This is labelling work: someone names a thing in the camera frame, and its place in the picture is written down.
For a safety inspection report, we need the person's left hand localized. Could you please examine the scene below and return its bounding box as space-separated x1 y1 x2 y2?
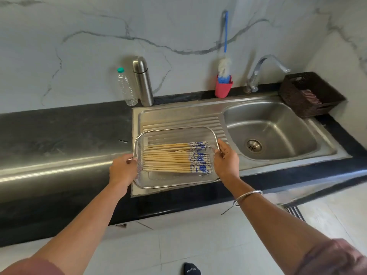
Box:
109 153 138 189

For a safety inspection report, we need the person's right hand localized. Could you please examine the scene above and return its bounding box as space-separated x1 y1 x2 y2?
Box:
213 139 240 182

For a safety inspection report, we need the metal mesh strainer basket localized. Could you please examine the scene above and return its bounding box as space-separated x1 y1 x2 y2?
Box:
133 126 221 189

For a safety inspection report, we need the person's right forearm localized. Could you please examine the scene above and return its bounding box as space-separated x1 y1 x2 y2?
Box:
221 174 339 275

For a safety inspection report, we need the person's left forearm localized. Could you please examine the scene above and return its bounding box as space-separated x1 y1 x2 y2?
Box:
27 180 129 275

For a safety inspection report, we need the metal sink drain strainer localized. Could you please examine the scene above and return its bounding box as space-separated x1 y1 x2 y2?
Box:
247 139 262 153

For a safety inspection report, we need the pile of wooden chopsticks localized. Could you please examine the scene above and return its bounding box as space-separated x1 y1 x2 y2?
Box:
142 141 213 174

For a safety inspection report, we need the stainless steel sink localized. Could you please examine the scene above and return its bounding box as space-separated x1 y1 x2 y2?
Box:
131 93 352 198

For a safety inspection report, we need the silver bangle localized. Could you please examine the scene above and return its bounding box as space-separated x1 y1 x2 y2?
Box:
233 190 263 207

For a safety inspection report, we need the pink plastic cup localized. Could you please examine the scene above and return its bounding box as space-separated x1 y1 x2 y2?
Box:
215 75 233 98

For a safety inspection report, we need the clear plastic water bottle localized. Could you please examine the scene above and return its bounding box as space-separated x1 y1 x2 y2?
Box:
117 67 139 107

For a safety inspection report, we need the chrome faucet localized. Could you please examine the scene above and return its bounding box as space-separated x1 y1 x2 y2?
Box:
244 55 291 94

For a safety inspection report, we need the stainless steel thermos flask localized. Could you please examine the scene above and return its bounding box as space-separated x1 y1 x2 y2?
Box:
132 56 154 107

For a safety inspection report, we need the dark brown wicker basket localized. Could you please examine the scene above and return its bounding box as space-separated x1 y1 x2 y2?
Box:
279 72 346 119

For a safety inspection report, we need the metal floor drain grate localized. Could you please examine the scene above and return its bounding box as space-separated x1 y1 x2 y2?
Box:
282 205 306 222

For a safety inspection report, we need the striped cloth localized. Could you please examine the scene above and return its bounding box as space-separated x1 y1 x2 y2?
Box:
300 89 322 105

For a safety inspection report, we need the black sock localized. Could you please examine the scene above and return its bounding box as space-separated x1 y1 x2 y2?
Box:
183 262 201 275

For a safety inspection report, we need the pink left sleeve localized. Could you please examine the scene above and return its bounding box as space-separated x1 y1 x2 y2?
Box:
0 257 65 275

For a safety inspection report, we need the blue handled bottle brush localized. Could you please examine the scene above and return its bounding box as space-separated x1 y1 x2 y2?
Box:
217 10 232 78

